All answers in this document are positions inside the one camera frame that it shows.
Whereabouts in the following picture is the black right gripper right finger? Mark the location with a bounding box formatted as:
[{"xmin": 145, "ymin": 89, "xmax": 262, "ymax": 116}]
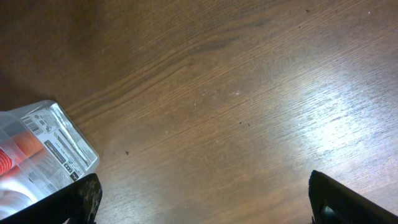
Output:
[{"xmin": 308, "ymin": 170, "xmax": 397, "ymax": 224}]

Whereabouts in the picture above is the clear plastic container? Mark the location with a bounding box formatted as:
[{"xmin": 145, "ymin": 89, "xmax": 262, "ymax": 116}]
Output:
[{"xmin": 0, "ymin": 100, "xmax": 101, "ymax": 220}]

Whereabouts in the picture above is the orange tube with white cap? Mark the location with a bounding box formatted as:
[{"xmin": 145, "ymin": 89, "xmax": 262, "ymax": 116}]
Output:
[{"xmin": 1, "ymin": 131, "xmax": 44, "ymax": 175}]

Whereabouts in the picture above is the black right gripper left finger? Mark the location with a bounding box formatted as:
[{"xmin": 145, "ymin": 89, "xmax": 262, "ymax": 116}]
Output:
[{"xmin": 1, "ymin": 174, "xmax": 103, "ymax": 224}]

